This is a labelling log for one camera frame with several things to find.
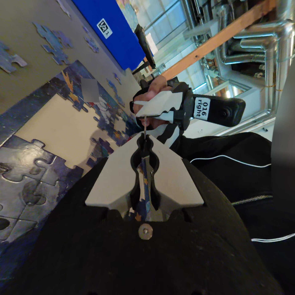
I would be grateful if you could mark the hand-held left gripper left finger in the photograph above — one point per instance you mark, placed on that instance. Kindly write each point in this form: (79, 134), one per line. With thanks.
(110, 184)

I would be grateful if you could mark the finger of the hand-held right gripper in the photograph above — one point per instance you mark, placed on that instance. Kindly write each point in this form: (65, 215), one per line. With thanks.
(159, 102)
(168, 116)

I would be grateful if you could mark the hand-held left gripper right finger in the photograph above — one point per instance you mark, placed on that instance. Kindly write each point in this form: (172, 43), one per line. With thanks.
(179, 184)

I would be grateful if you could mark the joined planet puzzle pieces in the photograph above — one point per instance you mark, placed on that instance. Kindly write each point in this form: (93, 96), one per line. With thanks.
(101, 149)

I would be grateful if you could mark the space jigsaw puzzle board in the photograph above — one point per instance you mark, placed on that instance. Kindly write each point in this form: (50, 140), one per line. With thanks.
(23, 161)

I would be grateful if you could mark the person's right hand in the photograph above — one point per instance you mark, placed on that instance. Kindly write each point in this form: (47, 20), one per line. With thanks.
(159, 85)

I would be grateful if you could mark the dark blue jigsaw piece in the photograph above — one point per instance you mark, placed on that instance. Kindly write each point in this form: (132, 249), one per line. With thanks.
(117, 78)
(111, 86)

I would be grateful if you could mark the person's black jacket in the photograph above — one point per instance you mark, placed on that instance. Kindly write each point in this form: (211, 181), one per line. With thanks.
(230, 184)

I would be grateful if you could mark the wooden ceiling beam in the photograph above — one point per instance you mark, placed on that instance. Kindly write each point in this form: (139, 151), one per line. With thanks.
(219, 39)

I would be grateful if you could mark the blue box with tag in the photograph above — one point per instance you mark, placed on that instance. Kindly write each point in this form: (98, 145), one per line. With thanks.
(110, 13)

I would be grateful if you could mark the row of puzzle pieces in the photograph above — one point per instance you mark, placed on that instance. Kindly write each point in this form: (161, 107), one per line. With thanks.
(53, 43)

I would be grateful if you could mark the silver ventilation duct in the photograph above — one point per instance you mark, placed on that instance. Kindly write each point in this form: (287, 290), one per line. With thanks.
(276, 27)

